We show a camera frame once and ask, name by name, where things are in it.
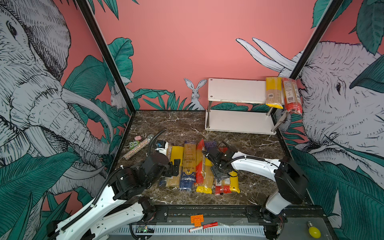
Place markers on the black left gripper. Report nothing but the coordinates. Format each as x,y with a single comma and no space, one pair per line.
171,172

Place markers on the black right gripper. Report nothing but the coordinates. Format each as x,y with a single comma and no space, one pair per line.
216,173

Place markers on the yellow-end spaghetti bag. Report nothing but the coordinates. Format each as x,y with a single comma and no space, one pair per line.
234,182

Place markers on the yellow-top spaghetti bag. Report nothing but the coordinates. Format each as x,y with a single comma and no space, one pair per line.
274,92

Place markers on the red double spaghetti bag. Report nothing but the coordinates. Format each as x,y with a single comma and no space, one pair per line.
292,97

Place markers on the blue portrait spaghetti bag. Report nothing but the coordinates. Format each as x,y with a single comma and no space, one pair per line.
210,145

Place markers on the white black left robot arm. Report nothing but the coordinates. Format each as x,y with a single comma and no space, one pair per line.
119,202

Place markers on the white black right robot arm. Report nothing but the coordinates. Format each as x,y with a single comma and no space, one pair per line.
289,177

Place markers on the white two-tier shelf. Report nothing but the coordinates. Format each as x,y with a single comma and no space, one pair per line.
225,96

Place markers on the clear blue-end spaghetti bag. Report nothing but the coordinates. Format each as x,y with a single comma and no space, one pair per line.
163,182

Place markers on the plain yellow spaghetti bag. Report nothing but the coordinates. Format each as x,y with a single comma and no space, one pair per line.
206,186

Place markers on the red yellow narrow spaghetti bag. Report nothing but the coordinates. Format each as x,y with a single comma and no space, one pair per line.
200,164

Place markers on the yellow label spaghetti bag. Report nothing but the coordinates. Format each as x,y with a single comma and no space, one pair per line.
177,153

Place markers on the glitter silver microphone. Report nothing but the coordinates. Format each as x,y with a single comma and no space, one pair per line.
138,147

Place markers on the green number toy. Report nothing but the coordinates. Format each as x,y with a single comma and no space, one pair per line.
133,144

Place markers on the blue-bottom spaghetti bag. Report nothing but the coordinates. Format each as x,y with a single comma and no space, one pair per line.
188,175

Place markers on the orange plastic block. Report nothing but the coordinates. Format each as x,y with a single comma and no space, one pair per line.
197,220

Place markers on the red white marker pen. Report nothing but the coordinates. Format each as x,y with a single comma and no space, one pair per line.
200,228

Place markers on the yellow light bulb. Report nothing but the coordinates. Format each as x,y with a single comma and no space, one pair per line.
314,231

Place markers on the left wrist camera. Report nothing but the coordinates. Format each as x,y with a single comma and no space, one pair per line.
161,146

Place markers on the white perforated cable tray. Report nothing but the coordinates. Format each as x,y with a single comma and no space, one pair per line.
168,230

